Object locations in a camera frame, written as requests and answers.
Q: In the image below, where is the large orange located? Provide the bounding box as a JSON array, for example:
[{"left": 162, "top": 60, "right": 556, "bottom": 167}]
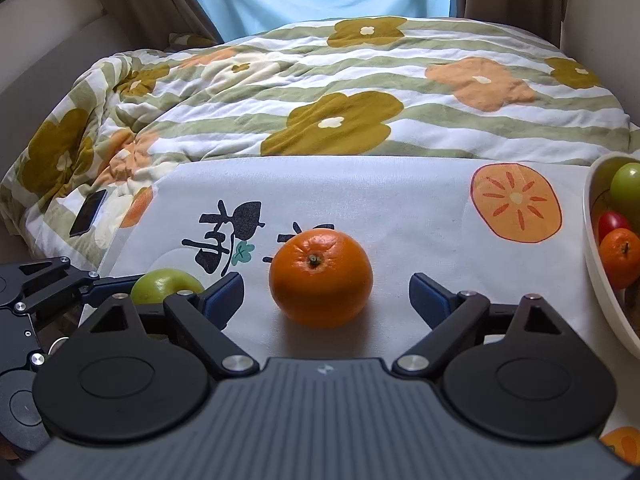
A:
[{"left": 269, "top": 228, "right": 373, "bottom": 330}]

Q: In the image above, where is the red tomato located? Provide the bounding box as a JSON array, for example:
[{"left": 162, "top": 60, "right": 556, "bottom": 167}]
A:
[{"left": 598, "top": 210, "right": 631, "bottom": 244}]

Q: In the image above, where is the green apple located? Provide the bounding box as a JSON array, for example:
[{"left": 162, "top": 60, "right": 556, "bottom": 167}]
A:
[{"left": 610, "top": 162, "right": 640, "bottom": 218}]

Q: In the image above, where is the small yellow-green apple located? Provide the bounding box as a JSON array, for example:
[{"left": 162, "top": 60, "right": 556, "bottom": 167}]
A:
[{"left": 129, "top": 268, "right": 204, "bottom": 304}]

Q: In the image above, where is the black smartphone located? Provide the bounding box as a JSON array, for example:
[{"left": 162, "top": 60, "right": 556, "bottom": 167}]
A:
[{"left": 68, "top": 190, "right": 107, "bottom": 237}]

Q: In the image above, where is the white fruit print cloth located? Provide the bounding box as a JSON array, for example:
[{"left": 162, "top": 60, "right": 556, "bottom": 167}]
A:
[{"left": 99, "top": 156, "right": 639, "bottom": 462}]

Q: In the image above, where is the grey headboard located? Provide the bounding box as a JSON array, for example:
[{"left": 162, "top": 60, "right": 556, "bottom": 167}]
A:
[{"left": 1, "top": 15, "right": 131, "bottom": 172}]

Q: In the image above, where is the cream fruit bowl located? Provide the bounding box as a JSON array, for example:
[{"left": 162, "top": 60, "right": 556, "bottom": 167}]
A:
[{"left": 582, "top": 153, "right": 639, "bottom": 356}]

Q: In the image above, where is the floral striped duvet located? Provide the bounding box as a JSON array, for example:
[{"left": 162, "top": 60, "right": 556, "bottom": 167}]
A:
[{"left": 1, "top": 16, "right": 639, "bottom": 270}]

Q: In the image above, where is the brown left curtain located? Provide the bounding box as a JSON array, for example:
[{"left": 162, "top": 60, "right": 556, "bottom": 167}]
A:
[{"left": 99, "top": 0, "right": 222, "bottom": 50}]

